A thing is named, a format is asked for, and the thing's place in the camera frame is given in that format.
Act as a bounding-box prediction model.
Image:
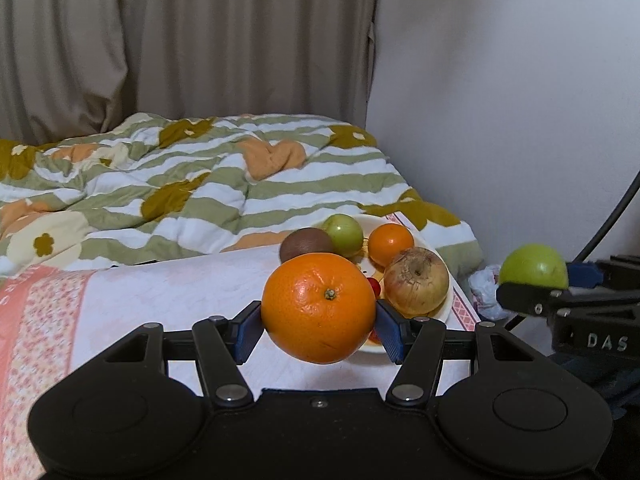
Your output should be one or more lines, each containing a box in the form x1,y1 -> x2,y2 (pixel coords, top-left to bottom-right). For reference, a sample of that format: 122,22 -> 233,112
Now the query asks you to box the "brown kiwi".
279,227 -> 335,264

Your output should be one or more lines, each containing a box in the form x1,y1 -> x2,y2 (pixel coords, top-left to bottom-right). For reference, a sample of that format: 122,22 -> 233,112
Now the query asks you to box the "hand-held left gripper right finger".
375,299 -> 538,407

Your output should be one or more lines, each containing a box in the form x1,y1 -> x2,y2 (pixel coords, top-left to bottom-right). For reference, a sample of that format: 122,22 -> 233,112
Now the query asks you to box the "large orange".
261,253 -> 377,365

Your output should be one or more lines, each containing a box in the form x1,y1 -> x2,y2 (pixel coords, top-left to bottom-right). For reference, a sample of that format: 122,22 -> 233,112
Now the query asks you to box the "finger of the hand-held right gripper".
565,255 -> 640,292
496,282 -> 566,318

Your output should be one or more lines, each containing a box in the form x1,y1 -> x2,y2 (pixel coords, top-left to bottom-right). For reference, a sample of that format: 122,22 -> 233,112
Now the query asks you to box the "green apple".
320,213 -> 364,256
498,243 -> 569,291

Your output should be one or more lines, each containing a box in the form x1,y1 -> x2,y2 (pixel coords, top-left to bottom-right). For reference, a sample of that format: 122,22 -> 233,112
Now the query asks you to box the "cream oval dish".
345,215 -> 453,356

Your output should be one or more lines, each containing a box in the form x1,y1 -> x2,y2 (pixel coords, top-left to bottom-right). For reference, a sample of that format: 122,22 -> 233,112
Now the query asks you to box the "beige curtain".
0,0 -> 383,148

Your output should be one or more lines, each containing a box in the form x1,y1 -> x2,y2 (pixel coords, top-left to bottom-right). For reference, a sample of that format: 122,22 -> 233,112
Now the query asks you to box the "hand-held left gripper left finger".
102,301 -> 262,408

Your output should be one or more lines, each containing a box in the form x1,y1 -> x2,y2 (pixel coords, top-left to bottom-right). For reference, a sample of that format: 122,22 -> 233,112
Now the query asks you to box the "dark blue cloth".
547,350 -> 640,413

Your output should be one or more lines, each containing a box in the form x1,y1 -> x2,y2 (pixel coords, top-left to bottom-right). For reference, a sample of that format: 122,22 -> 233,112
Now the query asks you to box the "peach floral blanket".
0,212 -> 483,461

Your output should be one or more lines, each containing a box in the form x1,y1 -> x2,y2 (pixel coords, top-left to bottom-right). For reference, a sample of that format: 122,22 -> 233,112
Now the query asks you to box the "orange mandarin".
367,223 -> 415,267

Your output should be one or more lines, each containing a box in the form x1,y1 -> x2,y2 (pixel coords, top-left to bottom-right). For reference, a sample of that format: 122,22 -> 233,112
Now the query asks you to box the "crumpled white tissue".
469,265 -> 511,321

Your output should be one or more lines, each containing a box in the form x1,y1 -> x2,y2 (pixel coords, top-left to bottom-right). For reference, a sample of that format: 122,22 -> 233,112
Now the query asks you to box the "black cable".
567,170 -> 640,266

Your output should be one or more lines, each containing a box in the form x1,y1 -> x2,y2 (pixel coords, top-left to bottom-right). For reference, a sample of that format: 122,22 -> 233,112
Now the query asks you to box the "brownish yellow apple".
383,247 -> 450,317

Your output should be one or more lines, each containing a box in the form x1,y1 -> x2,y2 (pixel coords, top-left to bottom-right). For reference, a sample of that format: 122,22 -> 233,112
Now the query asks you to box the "green striped flower quilt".
0,112 -> 483,278

